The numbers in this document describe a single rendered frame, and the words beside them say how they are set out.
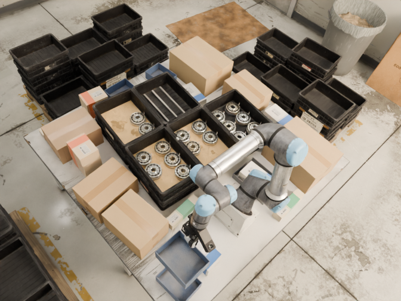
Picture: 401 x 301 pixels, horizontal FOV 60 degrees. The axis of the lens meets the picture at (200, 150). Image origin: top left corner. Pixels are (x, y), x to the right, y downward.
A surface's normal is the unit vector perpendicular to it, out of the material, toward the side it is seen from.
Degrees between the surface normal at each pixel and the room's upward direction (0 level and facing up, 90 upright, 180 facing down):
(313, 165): 0
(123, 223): 0
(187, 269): 1
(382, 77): 73
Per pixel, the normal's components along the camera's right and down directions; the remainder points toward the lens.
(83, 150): 0.09, -0.58
